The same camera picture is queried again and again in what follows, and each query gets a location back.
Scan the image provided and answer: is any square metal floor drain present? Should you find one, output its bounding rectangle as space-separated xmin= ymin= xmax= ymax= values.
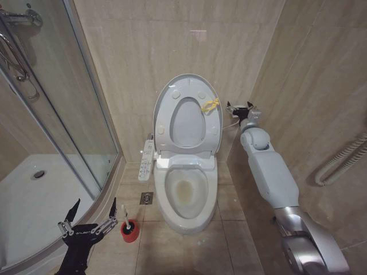
xmin=139 ymin=192 xmax=155 ymax=206

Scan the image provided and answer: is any white-handled toilet brush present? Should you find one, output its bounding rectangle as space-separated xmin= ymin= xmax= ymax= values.
xmin=121 ymin=203 xmax=134 ymax=231

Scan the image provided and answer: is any white toilet lid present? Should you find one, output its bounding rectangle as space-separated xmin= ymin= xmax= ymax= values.
xmin=152 ymin=73 xmax=225 ymax=155

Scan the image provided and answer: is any chrome shower hose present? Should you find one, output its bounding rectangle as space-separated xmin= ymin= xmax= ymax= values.
xmin=0 ymin=32 xmax=40 ymax=100

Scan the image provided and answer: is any red toilet brush holder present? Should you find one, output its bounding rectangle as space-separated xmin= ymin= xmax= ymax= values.
xmin=120 ymin=218 xmax=139 ymax=244

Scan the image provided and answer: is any curved glass shower door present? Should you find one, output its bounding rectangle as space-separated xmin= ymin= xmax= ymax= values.
xmin=0 ymin=0 xmax=122 ymax=199

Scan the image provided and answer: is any thin white toilet cable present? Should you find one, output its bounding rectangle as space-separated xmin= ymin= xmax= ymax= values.
xmin=221 ymin=119 xmax=241 ymax=130

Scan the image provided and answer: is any curved beige shower curb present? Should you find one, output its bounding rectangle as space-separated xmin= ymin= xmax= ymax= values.
xmin=0 ymin=159 xmax=124 ymax=274

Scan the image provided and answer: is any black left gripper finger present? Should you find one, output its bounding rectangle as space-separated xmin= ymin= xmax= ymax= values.
xmin=92 ymin=197 xmax=119 ymax=235
xmin=57 ymin=198 xmax=81 ymax=237

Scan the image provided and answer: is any white toilet bowl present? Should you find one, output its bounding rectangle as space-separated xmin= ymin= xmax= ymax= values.
xmin=153 ymin=153 xmax=218 ymax=236

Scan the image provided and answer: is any white toilet seat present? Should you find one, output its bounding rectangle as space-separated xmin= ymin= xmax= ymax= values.
xmin=155 ymin=81 xmax=222 ymax=153

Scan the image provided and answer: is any white shower tray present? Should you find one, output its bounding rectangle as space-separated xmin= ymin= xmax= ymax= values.
xmin=0 ymin=154 xmax=113 ymax=270

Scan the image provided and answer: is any white bidet control panel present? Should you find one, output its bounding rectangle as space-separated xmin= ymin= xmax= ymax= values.
xmin=138 ymin=139 xmax=154 ymax=182

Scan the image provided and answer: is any white ribbed grab rail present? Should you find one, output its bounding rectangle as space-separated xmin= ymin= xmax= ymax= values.
xmin=314 ymin=113 xmax=367 ymax=187

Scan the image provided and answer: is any chrome shower faucet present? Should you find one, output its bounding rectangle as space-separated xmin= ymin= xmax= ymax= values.
xmin=0 ymin=7 xmax=44 ymax=30

